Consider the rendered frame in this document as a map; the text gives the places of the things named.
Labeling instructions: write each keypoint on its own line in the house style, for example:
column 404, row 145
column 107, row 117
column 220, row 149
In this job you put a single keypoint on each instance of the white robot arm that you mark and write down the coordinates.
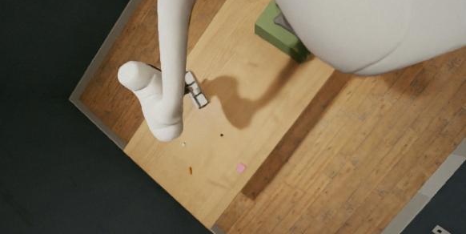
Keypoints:
column 360, row 37

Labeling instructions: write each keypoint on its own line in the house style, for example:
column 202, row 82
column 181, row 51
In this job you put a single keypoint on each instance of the pink flat block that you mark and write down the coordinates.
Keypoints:
column 240, row 168

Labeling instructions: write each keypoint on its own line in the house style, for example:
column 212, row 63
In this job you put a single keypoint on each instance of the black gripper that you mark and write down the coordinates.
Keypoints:
column 187, row 89

